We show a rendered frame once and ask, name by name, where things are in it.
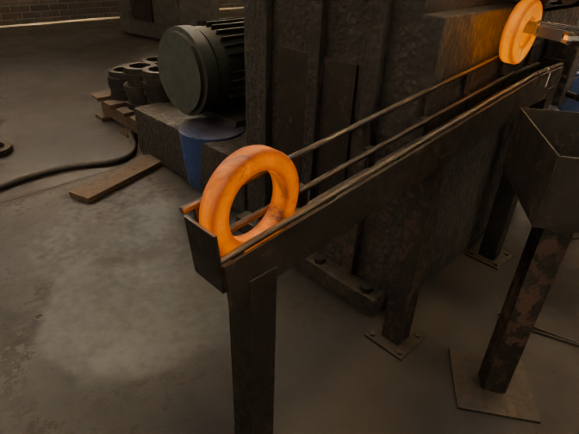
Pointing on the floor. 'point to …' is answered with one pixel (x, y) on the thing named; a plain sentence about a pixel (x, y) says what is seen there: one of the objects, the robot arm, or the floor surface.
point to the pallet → (131, 92)
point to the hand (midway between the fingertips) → (523, 25)
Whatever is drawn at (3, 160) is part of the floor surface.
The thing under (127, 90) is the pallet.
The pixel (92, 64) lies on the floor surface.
